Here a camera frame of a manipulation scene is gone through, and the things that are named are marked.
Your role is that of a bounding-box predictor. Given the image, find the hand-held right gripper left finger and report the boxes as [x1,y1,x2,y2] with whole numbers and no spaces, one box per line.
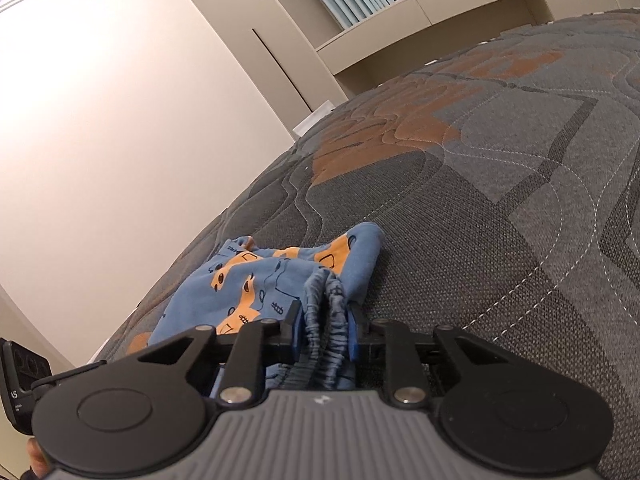
[135,300,305,406]

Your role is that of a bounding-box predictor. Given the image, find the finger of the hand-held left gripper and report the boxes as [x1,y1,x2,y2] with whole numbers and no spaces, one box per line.
[31,360,108,392]

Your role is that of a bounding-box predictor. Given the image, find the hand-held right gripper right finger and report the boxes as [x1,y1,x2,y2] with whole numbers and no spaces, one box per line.
[346,302,506,407]

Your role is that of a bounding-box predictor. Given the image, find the blue pants with orange print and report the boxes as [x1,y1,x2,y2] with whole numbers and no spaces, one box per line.
[150,222,386,396]

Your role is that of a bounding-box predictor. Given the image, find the person's left hand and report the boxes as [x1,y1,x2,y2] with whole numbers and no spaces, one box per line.
[26,437,51,480]

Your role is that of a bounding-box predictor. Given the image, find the grey and brown quilted bed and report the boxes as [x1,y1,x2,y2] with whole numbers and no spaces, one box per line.
[92,7,640,480]

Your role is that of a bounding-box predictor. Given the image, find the beige wardrobe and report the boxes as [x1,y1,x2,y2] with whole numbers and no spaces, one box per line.
[160,0,351,143]

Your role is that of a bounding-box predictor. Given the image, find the beige window cabinet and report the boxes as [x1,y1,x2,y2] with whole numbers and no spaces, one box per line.
[316,0,640,98]

